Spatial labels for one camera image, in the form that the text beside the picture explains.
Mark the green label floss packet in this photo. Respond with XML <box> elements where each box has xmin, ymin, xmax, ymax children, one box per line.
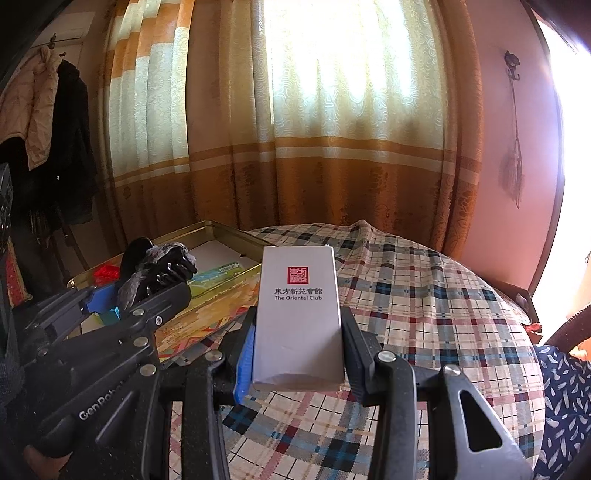
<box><xmin>187</xmin><ymin>261</ymin><xmax>245</xmax><ymax>296</ymax></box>

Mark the brown chair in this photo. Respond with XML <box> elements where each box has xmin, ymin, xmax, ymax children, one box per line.
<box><xmin>547</xmin><ymin>302</ymin><xmax>591</xmax><ymax>361</ymax></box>

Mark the brown wooden door frame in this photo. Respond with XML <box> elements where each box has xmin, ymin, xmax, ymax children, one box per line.
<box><xmin>526</xmin><ymin>0</ymin><xmax>568</xmax><ymax>298</ymax></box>

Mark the beige tassel ornament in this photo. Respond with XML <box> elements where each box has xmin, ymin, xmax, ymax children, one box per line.
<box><xmin>501</xmin><ymin>76</ymin><xmax>526</xmax><ymax>208</ymax></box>

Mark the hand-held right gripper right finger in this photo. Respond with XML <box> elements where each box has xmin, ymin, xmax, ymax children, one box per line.
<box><xmin>341</xmin><ymin>308</ymin><xmax>534</xmax><ymax>480</ymax></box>

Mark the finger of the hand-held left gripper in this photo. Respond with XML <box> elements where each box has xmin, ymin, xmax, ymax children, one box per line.
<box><xmin>65</xmin><ymin>281</ymin><xmax>193</xmax><ymax>366</ymax></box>
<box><xmin>25</xmin><ymin>282</ymin><xmax>122</xmax><ymax>343</ymax></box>

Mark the orange and cream curtain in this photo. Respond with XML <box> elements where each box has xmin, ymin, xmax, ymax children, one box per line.
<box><xmin>99</xmin><ymin>0</ymin><xmax>485</xmax><ymax>259</ymax></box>

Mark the black grey hair claw clip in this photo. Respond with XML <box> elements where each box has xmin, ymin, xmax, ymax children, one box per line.
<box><xmin>117</xmin><ymin>237</ymin><xmax>199</xmax><ymax>310</ymax></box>

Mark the blue patterned cushion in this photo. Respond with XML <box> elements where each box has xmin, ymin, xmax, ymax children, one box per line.
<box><xmin>531</xmin><ymin>344</ymin><xmax>591</xmax><ymax>480</ymax></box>

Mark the gold tin box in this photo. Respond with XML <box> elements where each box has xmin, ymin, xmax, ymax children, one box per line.
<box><xmin>67</xmin><ymin>220</ymin><xmax>273</xmax><ymax>363</ymax></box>

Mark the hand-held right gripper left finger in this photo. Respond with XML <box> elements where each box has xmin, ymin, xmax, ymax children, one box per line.
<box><xmin>159</xmin><ymin>305</ymin><xmax>259</xmax><ymax>480</ymax></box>

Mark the white box with red seal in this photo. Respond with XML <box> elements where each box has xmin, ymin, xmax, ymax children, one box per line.
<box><xmin>249</xmin><ymin>246</ymin><xmax>346</xmax><ymax>393</ymax></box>

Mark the beige jacket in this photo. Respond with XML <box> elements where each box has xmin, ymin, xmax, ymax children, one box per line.
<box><xmin>0</xmin><ymin>45</ymin><xmax>61</xmax><ymax>171</ymax></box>

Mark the brown wooden side table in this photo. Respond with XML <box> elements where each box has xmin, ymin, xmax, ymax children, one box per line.
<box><xmin>515</xmin><ymin>281</ymin><xmax>543</xmax><ymax>334</ymax></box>

